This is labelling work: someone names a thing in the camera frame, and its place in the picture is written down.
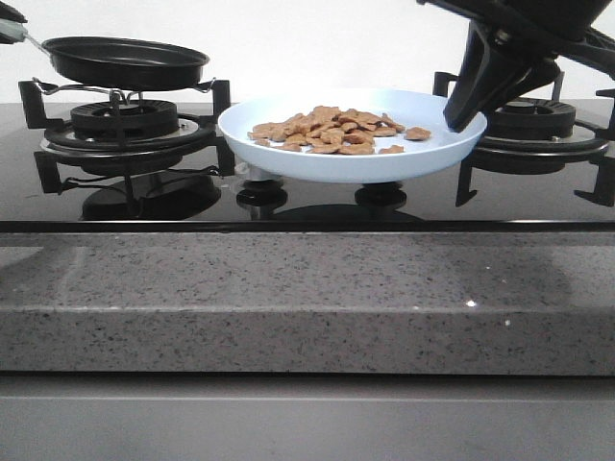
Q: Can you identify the wire pan support ring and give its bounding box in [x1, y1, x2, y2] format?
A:
[32, 76, 217, 108]

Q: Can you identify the black glass gas cooktop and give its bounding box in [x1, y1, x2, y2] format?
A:
[1, 100, 614, 233]

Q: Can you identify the right black burner grate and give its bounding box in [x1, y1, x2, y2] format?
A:
[455, 73, 614, 207]

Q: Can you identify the silver stove knob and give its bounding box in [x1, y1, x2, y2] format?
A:
[234, 162, 283, 187]
[362, 182, 403, 194]

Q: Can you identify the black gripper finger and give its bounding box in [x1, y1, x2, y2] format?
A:
[481, 59, 561, 113]
[1, 4, 28, 44]
[444, 20, 524, 131]

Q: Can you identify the right silver stove knob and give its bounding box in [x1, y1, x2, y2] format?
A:
[362, 182, 403, 194]

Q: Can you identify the black burner grate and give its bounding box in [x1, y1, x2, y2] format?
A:
[455, 73, 614, 207]
[18, 79, 234, 193]

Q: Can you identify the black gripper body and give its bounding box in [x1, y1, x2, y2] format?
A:
[433, 0, 614, 77]

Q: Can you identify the light blue plate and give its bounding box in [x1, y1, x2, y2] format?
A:
[218, 88, 487, 183]

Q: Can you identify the brown meat pieces pile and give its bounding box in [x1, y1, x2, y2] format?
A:
[248, 106, 431, 156]

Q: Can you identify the black frying pan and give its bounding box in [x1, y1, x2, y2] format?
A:
[39, 36, 209, 91]

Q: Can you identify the left black burner grate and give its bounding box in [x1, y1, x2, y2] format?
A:
[18, 79, 234, 193]

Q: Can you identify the left silver stove knob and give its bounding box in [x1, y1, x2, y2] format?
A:
[234, 162, 283, 187]

